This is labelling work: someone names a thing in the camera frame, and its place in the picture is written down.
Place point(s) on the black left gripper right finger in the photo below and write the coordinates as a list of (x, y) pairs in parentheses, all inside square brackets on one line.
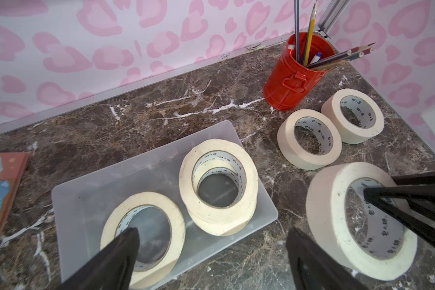
[(313, 269)]

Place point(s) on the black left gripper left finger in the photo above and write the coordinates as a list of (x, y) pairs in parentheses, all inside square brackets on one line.
[(110, 269)]

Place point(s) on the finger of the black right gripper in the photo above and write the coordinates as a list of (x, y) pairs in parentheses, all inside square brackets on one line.
[(411, 202)]

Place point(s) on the cream art tape roll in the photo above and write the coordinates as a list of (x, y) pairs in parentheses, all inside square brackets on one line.
[(326, 134), (161, 229), (355, 115), (389, 249), (219, 157)]

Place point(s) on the translucent plastic storage box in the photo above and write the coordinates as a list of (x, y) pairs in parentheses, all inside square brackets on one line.
[(83, 205)]

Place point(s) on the pink children's book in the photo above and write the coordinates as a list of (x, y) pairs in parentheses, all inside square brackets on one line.
[(1, 195)]

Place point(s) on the dark red pencil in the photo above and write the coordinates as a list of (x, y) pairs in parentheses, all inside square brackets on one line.
[(356, 52)]

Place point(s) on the red metal pencil bucket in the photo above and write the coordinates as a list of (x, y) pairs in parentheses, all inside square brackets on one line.
[(289, 82)]

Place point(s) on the blue pencil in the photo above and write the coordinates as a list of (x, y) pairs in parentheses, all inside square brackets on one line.
[(297, 30)]

